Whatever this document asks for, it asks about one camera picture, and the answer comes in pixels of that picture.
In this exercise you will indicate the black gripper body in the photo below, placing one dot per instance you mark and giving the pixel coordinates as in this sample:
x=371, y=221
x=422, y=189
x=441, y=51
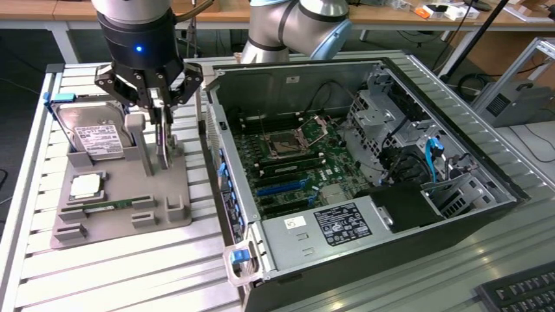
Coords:
x=139, y=35

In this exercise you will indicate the graphics card with metal bracket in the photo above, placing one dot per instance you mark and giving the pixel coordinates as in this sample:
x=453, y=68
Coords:
x=165, y=152

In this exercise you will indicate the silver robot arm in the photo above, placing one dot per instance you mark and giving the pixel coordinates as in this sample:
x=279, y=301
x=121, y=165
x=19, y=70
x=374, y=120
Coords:
x=303, y=26

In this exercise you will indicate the hard disk in blue carrier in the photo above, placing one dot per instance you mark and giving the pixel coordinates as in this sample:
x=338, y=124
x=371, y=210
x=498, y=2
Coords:
x=87, y=123

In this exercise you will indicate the blue slot latch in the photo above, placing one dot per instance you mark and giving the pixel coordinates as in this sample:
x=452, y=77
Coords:
x=222, y=169

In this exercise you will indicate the CPU socket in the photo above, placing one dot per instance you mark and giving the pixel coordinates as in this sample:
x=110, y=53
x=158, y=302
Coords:
x=285, y=146

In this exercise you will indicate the grey parts rack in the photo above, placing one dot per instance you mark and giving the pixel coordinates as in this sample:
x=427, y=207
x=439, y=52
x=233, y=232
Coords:
x=122, y=182

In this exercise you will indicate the metal socket cover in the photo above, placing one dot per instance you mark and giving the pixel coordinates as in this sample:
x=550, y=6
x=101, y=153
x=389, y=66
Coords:
x=314, y=130

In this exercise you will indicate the silver CPU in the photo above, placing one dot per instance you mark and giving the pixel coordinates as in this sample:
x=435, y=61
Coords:
x=87, y=187

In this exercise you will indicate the black RAM stick with label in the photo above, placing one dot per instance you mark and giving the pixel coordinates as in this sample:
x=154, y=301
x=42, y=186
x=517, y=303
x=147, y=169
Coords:
x=286, y=169

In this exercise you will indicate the long black expansion slot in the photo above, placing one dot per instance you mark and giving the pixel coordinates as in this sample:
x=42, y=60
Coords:
x=286, y=204
x=278, y=180
x=285, y=213

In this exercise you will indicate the green RAM stick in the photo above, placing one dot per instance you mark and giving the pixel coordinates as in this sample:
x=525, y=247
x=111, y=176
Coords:
x=109, y=204

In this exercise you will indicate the blue expansion slot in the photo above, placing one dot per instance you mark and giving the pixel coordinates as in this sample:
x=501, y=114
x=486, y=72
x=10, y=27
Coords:
x=279, y=189

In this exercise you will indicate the green motherboard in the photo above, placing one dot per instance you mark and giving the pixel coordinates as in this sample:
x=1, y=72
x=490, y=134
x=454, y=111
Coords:
x=334, y=162

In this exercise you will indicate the perforated metal disk bay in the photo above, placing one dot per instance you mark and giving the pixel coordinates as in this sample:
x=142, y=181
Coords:
x=373, y=120

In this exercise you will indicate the grey chipset heatsink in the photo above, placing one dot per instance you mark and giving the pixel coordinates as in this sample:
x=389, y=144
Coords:
x=338, y=196

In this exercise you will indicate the blue case release latch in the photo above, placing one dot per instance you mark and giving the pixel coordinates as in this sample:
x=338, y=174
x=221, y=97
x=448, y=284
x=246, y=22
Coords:
x=241, y=256

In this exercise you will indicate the grey power supply with label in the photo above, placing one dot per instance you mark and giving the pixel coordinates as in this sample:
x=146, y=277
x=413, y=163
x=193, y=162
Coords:
x=295, y=247

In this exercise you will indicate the orange box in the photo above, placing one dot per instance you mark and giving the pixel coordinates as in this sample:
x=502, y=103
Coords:
x=423, y=12

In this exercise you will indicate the black air shroud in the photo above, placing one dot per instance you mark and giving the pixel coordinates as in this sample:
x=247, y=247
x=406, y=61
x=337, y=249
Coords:
x=403, y=208

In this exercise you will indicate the white box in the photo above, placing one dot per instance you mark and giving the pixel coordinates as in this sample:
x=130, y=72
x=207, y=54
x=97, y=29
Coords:
x=456, y=13

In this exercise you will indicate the black round stand base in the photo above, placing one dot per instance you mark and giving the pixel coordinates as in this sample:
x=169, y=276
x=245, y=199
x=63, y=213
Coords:
x=477, y=4

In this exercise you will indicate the slotted metal disk bay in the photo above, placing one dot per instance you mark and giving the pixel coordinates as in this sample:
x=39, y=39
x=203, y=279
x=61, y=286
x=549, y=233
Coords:
x=460, y=195

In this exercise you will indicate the black and grey PC case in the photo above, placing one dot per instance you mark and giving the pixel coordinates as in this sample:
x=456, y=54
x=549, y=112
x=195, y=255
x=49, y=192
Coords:
x=390, y=266

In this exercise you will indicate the black tripod pole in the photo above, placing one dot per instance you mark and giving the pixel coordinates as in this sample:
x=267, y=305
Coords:
x=498, y=6

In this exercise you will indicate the black keyboard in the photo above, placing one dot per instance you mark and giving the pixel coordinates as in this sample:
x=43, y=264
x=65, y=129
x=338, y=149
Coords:
x=521, y=292

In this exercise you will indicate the aluminium profile frame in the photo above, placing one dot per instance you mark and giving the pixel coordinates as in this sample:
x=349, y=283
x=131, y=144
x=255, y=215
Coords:
x=509, y=70

